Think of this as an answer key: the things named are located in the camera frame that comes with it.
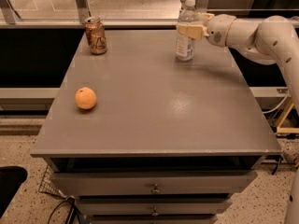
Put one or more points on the wire mesh basket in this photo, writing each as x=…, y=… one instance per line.
x=47, y=187

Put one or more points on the crushed orange soda can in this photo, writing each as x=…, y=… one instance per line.
x=95, y=33

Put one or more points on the grey drawer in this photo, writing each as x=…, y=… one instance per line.
x=141, y=183
x=117, y=207

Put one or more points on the clear blue plastic water bottle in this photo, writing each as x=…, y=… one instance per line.
x=185, y=44

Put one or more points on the middle grey drawer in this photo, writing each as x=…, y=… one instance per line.
x=117, y=207

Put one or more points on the top grey drawer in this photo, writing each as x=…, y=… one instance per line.
x=141, y=183

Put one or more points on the metal top drawer knob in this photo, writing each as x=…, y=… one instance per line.
x=155, y=189

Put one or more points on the orange fruit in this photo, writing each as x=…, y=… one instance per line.
x=85, y=98

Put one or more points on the yellow wooden frame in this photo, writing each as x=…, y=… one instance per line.
x=279, y=128

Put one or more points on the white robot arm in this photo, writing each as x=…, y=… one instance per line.
x=272, y=40

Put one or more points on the grey drawer cabinet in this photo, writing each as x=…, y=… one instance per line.
x=155, y=114

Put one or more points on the metal middle drawer knob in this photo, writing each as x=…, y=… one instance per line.
x=155, y=212

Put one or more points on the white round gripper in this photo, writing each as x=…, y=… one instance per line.
x=217, y=29

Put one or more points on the metal drawer knob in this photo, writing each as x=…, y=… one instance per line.
x=155, y=189
x=155, y=212

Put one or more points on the black chair seat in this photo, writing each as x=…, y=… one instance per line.
x=11, y=178

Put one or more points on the metal window railing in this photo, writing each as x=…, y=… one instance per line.
x=132, y=13

